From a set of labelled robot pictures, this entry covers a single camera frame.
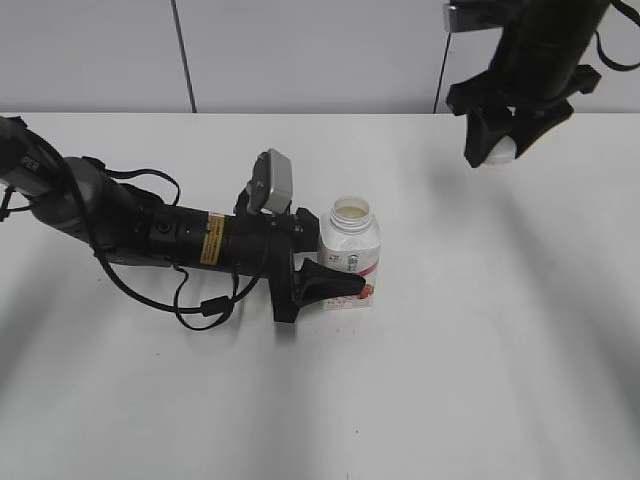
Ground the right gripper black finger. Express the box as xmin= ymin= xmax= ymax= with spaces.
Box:
xmin=509 ymin=100 xmax=573 ymax=158
xmin=464 ymin=106 xmax=514 ymax=168

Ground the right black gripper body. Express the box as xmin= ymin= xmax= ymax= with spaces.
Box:
xmin=446 ymin=47 xmax=601 ymax=116

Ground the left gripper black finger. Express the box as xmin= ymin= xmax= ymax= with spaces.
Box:
xmin=293 ymin=259 xmax=365 ymax=308

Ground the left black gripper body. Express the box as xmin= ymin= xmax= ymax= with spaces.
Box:
xmin=219 ymin=207 xmax=319 ymax=323

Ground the white round bottle cap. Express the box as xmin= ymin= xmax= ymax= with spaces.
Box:
xmin=484 ymin=136 xmax=517 ymax=166

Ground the white yili yogurt bottle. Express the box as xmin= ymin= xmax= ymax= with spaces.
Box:
xmin=318 ymin=196 xmax=381 ymax=310

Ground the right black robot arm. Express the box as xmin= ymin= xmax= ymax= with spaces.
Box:
xmin=446 ymin=1 xmax=610 ymax=168

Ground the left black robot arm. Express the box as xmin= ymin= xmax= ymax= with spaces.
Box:
xmin=1 ymin=117 xmax=365 ymax=326

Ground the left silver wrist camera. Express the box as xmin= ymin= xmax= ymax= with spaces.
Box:
xmin=234 ymin=148 xmax=293 ymax=215

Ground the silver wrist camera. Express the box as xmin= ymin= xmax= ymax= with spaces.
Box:
xmin=443 ymin=0 xmax=504 ymax=34
xmin=234 ymin=148 xmax=293 ymax=215

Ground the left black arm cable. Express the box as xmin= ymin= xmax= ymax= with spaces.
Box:
xmin=64 ymin=167 xmax=261 ymax=332

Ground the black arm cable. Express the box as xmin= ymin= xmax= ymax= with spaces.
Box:
xmin=592 ymin=0 xmax=640 ymax=72
xmin=64 ymin=167 xmax=261 ymax=332

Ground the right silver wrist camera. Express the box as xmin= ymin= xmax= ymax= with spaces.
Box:
xmin=443 ymin=0 xmax=504 ymax=34

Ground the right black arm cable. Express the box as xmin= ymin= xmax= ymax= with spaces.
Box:
xmin=592 ymin=0 xmax=640 ymax=72

